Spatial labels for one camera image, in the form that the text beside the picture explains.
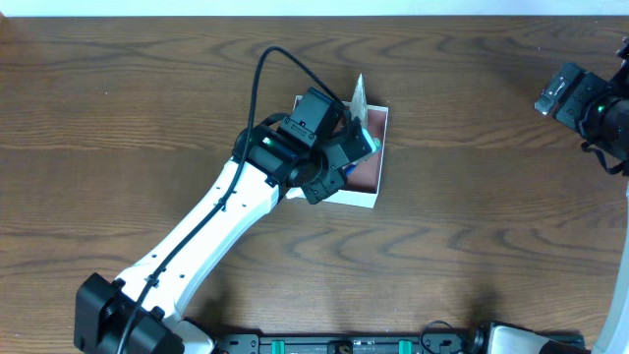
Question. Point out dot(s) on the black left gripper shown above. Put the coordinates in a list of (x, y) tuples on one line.
[(358, 148)]

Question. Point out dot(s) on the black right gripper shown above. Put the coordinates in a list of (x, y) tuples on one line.
[(557, 91)]

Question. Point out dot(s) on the white cardboard box pink interior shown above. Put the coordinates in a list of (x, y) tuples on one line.
[(362, 187)]

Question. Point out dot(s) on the white floral lotion tube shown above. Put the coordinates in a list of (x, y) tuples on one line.
[(358, 105)]

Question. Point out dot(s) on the blue disposable razor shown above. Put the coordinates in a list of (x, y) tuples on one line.
[(349, 170)]

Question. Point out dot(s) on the green white toothbrush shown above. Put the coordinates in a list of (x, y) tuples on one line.
[(375, 145)]

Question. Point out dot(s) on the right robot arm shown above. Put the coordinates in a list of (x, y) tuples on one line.
[(596, 109)]

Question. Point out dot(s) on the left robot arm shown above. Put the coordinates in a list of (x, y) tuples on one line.
[(142, 309)]

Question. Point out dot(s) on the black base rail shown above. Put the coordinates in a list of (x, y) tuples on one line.
[(437, 337)]

